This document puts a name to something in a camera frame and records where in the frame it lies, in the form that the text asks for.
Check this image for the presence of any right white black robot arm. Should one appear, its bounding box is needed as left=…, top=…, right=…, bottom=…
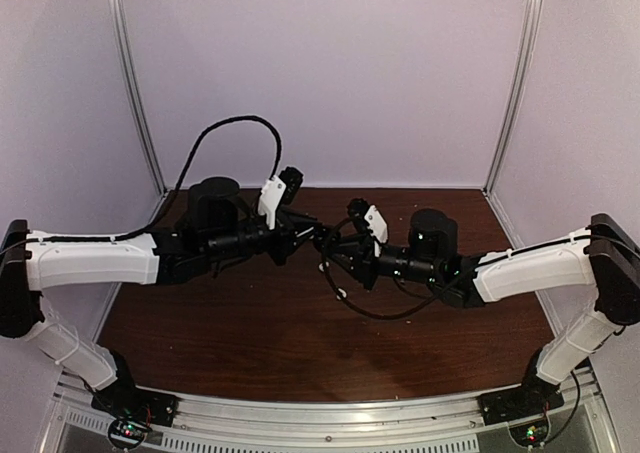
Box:
left=317, top=202, right=639, bottom=415

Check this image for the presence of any right black camera cable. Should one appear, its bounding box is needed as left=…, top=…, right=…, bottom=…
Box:
left=319, top=217, right=481, bottom=322

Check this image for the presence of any black earbud charging case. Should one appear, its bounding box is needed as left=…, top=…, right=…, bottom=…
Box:
left=312, top=226, right=332, bottom=253

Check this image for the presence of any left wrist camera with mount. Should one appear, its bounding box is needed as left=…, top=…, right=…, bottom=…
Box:
left=257, top=166, right=304, bottom=230

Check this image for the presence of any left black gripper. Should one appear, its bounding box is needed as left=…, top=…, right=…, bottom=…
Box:
left=203, top=210, right=322, bottom=266

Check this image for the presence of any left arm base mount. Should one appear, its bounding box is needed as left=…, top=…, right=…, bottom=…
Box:
left=91, top=388, right=178, bottom=451

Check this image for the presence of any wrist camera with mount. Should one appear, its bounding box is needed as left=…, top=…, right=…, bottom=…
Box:
left=347, top=198, right=388, bottom=244
left=257, top=166, right=304, bottom=230

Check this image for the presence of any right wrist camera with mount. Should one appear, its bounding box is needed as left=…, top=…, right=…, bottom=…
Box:
left=347, top=198, right=388, bottom=244

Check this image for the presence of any right aluminium frame post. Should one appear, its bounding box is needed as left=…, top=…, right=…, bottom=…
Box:
left=483, top=0, right=544, bottom=197

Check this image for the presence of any left aluminium frame post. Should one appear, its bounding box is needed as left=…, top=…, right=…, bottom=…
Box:
left=108, top=0, right=167, bottom=195

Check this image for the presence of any left black camera cable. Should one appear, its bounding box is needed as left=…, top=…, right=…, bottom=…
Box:
left=114, top=114, right=284, bottom=242

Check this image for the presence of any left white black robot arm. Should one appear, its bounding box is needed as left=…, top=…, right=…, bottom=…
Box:
left=1, top=168, right=321, bottom=417

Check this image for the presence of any black camera cable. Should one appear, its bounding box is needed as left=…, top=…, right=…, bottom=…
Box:
left=114, top=114, right=284, bottom=242
left=319, top=217, right=481, bottom=322

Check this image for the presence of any aluminium frame post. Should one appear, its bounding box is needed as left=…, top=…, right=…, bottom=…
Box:
left=483, top=0, right=544, bottom=197
left=108, top=0, right=167, bottom=195

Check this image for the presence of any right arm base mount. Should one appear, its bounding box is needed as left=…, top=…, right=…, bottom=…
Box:
left=478, top=385, right=564, bottom=449

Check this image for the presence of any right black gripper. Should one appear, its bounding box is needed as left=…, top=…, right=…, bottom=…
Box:
left=324, top=232, right=441, bottom=291

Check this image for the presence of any front aluminium rail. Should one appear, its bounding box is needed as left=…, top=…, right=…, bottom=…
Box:
left=49, top=362, right=616, bottom=453

